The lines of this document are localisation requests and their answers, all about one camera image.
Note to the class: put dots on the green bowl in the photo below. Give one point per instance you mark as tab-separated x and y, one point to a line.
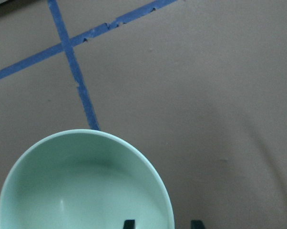
84	179

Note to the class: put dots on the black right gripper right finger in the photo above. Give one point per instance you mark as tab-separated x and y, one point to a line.
197	224

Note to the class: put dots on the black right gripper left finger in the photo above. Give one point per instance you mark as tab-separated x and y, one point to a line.
129	224

